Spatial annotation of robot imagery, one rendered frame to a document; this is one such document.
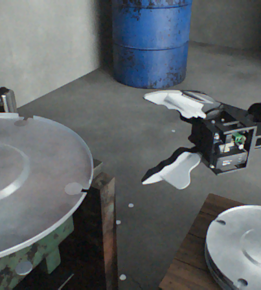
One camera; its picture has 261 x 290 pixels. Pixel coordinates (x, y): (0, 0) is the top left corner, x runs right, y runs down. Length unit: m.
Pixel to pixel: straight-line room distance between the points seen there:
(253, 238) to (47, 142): 0.59
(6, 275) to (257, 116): 0.49
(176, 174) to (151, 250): 0.88
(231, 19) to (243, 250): 3.04
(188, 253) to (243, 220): 0.17
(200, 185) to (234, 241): 0.82
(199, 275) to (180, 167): 0.40
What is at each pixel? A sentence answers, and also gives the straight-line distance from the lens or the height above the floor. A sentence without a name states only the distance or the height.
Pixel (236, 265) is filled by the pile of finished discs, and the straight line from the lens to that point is 0.87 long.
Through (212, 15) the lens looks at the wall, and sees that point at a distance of 3.79.
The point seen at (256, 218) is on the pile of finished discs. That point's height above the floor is 0.40.
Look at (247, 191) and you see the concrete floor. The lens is 1.72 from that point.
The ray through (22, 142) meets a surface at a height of 0.78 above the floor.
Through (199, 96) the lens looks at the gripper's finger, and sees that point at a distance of 0.51.
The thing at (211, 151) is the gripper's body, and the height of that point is 0.77.
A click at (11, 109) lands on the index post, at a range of 0.67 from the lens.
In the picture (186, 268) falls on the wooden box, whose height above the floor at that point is 0.35.
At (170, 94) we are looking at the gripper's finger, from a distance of 0.48.
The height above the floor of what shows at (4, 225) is 0.78.
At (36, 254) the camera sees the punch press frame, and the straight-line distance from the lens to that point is 0.70.
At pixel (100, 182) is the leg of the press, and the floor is 0.62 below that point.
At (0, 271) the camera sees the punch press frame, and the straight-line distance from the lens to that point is 0.65.
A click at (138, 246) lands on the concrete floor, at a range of 1.40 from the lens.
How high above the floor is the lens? 1.04
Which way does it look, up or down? 33 degrees down
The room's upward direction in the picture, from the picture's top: straight up
